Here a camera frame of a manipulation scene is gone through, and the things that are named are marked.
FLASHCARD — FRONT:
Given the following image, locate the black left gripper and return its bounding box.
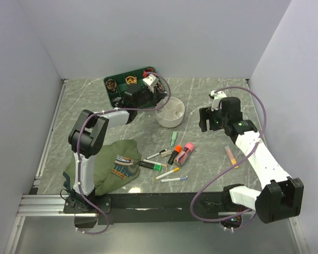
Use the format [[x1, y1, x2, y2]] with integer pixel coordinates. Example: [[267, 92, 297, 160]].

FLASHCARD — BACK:
[[135, 86, 167, 109]]

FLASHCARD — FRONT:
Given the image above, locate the white round pen holder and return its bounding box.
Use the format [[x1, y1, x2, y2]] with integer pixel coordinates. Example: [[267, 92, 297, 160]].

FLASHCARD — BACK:
[[155, 97, 185, 128]]

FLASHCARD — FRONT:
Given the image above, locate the white marker black cap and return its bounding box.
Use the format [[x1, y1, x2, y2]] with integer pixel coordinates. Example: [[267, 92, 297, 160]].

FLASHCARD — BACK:
[[146, 149, 167, 160]]

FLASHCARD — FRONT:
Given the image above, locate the black marker green cap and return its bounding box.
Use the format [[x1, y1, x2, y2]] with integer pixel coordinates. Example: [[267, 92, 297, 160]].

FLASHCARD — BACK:
[[138, 161, 162, 171]]

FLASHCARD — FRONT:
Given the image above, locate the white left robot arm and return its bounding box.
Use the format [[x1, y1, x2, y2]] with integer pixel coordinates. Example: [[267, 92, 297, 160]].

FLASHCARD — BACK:
[[68, 84, 171, 213]]

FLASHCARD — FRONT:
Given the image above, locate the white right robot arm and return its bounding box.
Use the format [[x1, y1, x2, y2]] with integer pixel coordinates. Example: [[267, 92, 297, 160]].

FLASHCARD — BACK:
[[199, 93, 304, 224]]

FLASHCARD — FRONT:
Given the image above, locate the pink patterned rolled sock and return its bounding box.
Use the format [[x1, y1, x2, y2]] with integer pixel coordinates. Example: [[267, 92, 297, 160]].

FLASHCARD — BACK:
[[155, 81, 165, 92]]

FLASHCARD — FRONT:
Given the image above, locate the yellow patterned rolled sock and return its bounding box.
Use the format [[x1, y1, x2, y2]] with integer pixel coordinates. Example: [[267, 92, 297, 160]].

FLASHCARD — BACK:
[[125, 76, 137, 85]]

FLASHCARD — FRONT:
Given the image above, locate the grey rolled sock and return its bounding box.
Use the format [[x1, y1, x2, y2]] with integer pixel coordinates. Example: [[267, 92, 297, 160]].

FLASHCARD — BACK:
[[111, 97, 124, 108]]

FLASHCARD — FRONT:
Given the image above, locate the orange black rolled sock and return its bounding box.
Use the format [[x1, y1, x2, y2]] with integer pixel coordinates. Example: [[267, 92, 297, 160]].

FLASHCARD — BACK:
[[144, 68, 154, 74]]

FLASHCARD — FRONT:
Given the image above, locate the green divided organizer tray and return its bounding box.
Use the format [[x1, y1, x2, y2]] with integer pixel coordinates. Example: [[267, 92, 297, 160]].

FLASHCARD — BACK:
[[103, 67, 167, 106]]

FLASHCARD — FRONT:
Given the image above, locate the brown patterned rolled sock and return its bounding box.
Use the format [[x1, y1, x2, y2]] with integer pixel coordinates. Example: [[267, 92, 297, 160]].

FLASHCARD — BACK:
[[105, 78, 118, 93]]

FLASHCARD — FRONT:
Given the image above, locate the black marker orange cap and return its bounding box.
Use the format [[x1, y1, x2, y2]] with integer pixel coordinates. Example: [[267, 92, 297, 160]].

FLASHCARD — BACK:
[[167, 145, 182, 165]]

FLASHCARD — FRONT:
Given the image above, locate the pink capped pencil tube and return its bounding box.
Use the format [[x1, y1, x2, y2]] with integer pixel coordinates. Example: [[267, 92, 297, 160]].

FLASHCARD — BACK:
[[173, 142, 195, 167]]

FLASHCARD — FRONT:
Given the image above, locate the beige eraser block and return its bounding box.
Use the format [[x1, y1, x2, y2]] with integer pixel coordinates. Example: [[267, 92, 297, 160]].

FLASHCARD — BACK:
[[161, 150, 173, 157]]

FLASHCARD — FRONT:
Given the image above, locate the pink orange highlighter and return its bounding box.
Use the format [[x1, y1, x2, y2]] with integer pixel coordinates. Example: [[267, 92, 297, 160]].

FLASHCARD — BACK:
[[225, 146, 237, 165]]

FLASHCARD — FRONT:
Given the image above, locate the white pen yellow cap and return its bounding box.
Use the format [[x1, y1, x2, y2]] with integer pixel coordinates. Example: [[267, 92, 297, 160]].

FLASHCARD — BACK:
[[154, 167, 180, 180]]

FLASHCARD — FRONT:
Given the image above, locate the white pen brown cap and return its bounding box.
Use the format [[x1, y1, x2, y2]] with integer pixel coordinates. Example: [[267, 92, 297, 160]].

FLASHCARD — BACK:
[[143, 159, 167, 167]]

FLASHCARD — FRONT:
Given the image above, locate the white pen light blue cap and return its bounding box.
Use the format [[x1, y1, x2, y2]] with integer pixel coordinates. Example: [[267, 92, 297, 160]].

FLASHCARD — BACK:
[[160, 176, 188, 183]]

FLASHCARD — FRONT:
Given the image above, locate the green folded t-shirt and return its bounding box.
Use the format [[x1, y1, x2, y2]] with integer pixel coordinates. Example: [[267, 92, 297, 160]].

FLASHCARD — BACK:
[[63, 139, 142, 196]]

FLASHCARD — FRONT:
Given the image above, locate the black front base bar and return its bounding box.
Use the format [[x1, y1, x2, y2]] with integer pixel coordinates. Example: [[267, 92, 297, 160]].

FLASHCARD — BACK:
[[63, 192, 255, 225]]

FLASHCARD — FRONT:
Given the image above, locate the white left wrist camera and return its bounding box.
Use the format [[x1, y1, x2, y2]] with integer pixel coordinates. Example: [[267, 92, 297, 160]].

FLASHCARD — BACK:
[[142, 71, 158, 93]]

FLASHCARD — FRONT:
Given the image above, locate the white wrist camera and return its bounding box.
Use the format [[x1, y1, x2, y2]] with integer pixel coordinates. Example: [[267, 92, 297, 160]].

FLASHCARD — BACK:
[[142, 71, 158, 93], [209, 90, 227, 111]]

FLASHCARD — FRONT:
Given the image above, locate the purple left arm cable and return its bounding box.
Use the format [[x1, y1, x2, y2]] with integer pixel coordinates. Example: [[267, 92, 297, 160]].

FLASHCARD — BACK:
[[74, 71, 172, 235]]

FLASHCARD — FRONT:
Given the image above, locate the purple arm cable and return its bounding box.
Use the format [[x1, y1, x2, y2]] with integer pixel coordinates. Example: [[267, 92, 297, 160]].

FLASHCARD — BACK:
[[74, 71, 172, 235], [190, 86, 267, 231]]

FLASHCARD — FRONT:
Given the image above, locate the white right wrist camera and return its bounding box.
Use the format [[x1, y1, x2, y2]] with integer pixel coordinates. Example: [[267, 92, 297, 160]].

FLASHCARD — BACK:
[[209, 90, 227, 111]]

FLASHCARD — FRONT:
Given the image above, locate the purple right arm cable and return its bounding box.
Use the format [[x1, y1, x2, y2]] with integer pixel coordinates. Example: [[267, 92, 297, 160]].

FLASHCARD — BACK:
[[190, 86, 267, 231]]

